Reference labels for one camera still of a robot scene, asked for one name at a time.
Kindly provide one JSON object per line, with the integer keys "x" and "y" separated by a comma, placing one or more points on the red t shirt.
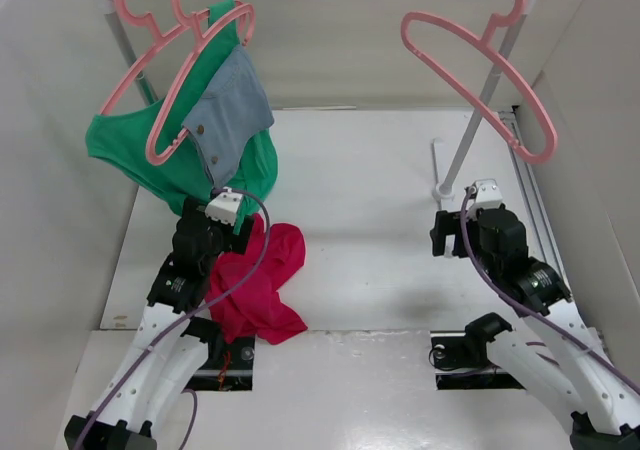
{"x": 256, "y": 309}

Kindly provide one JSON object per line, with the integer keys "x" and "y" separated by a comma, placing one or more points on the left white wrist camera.
{"x": 225, "y": 207}

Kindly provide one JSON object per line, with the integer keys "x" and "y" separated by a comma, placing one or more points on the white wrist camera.
{"x": 225, "y": 207}
{"x": 485, "y": 194}

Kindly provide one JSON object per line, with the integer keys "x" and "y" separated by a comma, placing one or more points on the blue denim garment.
{"x": 232, "y": 109}

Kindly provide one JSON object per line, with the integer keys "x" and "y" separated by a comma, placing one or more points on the aluminium rail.
{"x": 571, "y": 246}

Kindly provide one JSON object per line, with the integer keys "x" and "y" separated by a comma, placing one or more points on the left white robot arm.
{"x": 172, "y": 341}

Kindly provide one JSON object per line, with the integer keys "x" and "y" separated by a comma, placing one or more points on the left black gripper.
{"x": 235, "y": 242}

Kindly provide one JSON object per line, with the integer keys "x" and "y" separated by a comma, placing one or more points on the pink hanger with denim garment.
{"x": 193, "y": 76}

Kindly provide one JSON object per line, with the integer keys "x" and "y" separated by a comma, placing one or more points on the green t shirt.
{"x": 120, "y": 140}

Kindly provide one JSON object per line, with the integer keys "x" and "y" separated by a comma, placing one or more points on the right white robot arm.
{"x": 566, "y": 368}

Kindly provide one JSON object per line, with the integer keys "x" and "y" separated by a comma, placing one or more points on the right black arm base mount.
{"x": 457, "y": 368}

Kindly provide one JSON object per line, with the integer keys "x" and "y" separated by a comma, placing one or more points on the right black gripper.
{"x": 446, "y": 223}

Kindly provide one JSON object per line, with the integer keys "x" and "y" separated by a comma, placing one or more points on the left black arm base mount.
{"x": 229, "y": 367}

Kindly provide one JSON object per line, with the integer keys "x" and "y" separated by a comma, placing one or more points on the pink hanger with green shirt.
{"x": 159, "y": 41}

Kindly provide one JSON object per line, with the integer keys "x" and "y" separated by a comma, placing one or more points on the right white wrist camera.
{"x": 485, "y": 194}

